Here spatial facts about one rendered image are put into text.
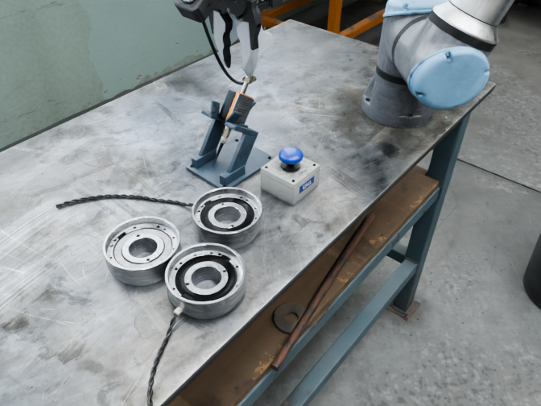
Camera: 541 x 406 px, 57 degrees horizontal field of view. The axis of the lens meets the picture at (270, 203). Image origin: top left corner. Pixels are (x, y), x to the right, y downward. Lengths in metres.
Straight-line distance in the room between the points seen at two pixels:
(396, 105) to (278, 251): 0.42
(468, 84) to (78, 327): 0.68
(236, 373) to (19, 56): 1.75
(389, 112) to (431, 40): 0.21
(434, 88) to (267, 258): 0.38
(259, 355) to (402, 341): 0.80
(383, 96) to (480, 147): 1.58
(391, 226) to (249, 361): 0.47
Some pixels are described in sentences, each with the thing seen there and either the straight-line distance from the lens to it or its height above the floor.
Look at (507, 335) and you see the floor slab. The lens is 1.78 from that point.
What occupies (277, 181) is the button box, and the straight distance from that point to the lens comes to 0.81.
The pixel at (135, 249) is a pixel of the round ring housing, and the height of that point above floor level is 0.81.
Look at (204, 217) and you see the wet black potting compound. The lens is 0.75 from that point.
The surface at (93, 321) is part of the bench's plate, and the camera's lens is 0.70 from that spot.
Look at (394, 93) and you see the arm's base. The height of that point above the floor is 0.87.
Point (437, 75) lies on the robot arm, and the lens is 0.84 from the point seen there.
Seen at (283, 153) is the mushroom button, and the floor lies 0.87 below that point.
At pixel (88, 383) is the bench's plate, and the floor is 0.80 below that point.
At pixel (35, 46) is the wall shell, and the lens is 2.36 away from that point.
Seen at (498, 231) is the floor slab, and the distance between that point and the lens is 2.12.
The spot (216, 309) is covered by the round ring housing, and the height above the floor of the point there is 0.83.
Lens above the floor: 1.33
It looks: 41 degrees down
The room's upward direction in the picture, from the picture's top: 1 degrees clockwise
